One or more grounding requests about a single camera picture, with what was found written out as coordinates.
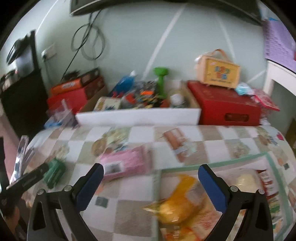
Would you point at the white ball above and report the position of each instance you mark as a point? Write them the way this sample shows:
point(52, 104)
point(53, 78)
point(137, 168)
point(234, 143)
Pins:
point(177, 99)

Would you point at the green snack packet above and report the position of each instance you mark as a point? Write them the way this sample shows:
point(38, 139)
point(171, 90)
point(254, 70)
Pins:
point(55, 172)

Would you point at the dark printed box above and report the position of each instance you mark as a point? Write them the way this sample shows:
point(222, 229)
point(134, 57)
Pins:
point(92, 81)

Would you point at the pile of small toys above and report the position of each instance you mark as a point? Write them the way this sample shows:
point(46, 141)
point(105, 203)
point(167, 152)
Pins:
point(143, 95)

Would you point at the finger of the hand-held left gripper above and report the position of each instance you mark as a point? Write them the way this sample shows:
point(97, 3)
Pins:
point(25, 182)

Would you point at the yellow toy card box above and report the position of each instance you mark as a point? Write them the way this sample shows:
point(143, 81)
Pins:
point(107, 104)

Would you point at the pink snack packet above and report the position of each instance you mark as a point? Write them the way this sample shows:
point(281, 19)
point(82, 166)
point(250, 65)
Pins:
point(129, 162)

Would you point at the white foam board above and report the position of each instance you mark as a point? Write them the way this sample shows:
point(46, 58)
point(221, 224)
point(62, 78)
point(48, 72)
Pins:
point(138, 117)

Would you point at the yellow snack packet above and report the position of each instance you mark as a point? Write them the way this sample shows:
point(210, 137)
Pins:
point(178, 204)

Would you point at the clear bun packet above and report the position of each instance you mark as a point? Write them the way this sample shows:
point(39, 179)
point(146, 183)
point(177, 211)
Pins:
point(246, 180)

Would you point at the red white snack packet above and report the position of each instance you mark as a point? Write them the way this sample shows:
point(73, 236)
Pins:
point(267, 183)

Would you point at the blue plastic bag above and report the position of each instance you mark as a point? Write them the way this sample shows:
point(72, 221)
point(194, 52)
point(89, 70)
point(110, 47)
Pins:
point(124, 83)

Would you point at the wall socket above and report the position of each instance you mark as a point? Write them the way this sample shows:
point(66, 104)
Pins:
point(49, 52)

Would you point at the wet wipes pack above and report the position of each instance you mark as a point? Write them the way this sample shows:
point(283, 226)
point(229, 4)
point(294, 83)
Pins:
point(245, 89)

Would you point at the red patterned flat box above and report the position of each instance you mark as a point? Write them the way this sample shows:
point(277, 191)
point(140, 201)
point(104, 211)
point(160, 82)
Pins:
point(266, 99)

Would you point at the large brown cardboard box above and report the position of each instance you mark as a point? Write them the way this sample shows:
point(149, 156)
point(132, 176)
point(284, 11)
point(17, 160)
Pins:
point(193, 98)

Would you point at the black cabinet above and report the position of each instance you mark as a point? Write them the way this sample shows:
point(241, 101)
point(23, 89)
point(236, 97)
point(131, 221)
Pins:
point(23, 102)

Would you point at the orange box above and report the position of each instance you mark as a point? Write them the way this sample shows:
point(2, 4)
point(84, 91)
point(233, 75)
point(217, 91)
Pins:
point(66, 86)

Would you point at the clear packet green print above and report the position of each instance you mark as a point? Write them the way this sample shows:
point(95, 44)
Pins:
point(276, 210)

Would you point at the black television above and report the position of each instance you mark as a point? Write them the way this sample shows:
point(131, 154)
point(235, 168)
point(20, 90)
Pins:
point(161, 7)

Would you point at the teal rimmed white tray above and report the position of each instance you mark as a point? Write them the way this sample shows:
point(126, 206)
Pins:
point(231, 162)

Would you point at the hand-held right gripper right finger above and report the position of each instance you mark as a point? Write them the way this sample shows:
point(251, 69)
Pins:
point(212, 190)

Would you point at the red carton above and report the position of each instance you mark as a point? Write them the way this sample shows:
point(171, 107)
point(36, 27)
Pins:
point(69, 99)

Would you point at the black appliance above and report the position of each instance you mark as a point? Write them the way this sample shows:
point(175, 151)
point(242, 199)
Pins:
point(22, 60)

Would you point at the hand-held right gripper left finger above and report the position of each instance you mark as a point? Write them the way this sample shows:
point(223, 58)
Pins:
point(90, 187)

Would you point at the purple plastic basket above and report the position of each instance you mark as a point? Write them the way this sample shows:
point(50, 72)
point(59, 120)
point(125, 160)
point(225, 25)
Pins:
point(279, 44)

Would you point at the green dumbbell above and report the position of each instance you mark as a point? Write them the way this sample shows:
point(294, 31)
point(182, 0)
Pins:
point(161, 78)

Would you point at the clear plastic box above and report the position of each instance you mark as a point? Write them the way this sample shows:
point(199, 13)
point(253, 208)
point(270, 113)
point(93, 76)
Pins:
point(61, 113)

